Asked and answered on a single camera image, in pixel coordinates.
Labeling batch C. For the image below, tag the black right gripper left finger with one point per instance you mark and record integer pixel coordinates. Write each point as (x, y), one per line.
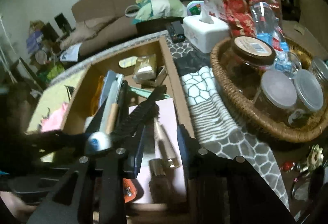
(70, 200)

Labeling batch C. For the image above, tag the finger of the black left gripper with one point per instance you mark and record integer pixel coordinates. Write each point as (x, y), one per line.
(24, 152)

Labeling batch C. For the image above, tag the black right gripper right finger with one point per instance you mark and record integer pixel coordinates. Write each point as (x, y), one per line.
(222, 190)

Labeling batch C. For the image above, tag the pink fabric cloth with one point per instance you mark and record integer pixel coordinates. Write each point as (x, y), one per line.
(53, 120)

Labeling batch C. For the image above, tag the beige cosmetic tube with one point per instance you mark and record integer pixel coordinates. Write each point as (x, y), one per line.
(165, 146)

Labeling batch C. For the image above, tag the white nail file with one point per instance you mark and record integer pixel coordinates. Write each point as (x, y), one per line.
(109, 98)

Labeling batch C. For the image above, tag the black nail file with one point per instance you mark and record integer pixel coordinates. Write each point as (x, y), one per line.
(96, 120)

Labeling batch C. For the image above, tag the orange KFC sauce packet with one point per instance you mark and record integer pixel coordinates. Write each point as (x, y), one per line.
(129, 190)

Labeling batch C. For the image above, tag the yellow plaid table mat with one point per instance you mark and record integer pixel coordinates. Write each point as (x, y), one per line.
(53, 97)

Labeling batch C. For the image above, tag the woven wicker basket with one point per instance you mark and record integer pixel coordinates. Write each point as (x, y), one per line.
(293, 110)

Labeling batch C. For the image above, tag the cardboard box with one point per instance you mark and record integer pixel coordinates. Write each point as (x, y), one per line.
(79, 106)

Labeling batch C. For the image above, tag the black comb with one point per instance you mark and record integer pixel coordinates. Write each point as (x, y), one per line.
(139, 115)

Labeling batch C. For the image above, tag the white paper sheet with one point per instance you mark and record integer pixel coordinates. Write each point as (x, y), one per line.
(71, 54)

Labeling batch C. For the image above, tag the jar with grey lid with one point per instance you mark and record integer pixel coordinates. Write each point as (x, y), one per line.
(276, 96)

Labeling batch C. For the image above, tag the brown cushion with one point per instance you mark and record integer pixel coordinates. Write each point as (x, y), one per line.
(86, 30)

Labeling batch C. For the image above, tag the glass jar brown lid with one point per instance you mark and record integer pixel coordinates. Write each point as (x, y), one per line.
(245, 60)

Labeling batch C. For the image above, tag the white tissue box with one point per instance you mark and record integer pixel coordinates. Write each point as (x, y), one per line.
(204, 31)

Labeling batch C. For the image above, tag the brown sofa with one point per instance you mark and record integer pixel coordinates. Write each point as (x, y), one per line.
(122, 29)

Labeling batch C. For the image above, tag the black remote control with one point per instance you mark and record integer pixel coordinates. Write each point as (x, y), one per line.
(176, 31)

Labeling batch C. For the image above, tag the green white pillow bag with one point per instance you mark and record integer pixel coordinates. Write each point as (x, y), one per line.
(146, 10)

